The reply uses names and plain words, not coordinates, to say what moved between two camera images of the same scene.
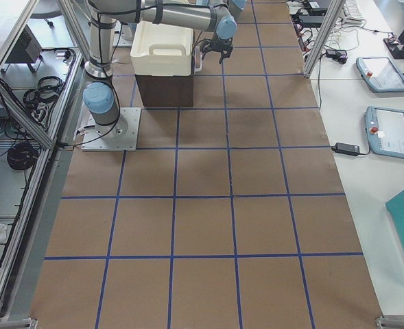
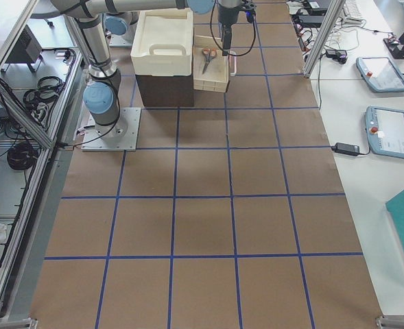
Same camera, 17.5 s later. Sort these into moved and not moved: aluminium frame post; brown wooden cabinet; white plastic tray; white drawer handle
Moved: white drawer handle
Not moved: white plastic tray; brown wooden cabinet; aluminium frame post
